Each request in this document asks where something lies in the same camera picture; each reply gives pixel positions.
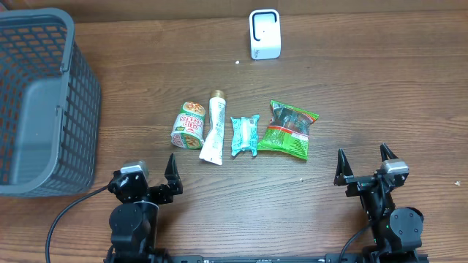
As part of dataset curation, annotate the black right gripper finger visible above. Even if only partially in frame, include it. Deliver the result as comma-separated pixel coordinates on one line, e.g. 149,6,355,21
380,142,398,161
335,148,354,179

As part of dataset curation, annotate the cup noodles container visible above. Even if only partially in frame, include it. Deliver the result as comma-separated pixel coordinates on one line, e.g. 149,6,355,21
170,102,205,149

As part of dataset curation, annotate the white tube gold cap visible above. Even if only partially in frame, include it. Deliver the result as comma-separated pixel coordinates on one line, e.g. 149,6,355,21
199,90,227,166

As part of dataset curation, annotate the green snack bag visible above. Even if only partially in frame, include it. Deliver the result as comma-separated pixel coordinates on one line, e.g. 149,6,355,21
257,100,319,160

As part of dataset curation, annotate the green tissue pack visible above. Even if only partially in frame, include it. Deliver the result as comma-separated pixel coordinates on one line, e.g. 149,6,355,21
231,115,260,157

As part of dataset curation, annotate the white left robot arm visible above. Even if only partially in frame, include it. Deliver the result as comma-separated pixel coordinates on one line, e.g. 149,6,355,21
105,155,183,263

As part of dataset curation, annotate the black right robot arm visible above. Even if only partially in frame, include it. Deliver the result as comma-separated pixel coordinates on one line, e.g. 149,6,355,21
333,143,427,262

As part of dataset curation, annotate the white barcode scanner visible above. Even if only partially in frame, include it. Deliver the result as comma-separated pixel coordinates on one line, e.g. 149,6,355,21
249,9,282,60

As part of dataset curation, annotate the grey plastic shopping basket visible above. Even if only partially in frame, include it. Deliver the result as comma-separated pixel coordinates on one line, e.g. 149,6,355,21
1,8,102,198

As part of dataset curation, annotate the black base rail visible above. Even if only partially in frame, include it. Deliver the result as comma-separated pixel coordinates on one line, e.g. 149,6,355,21
102,253,429,263

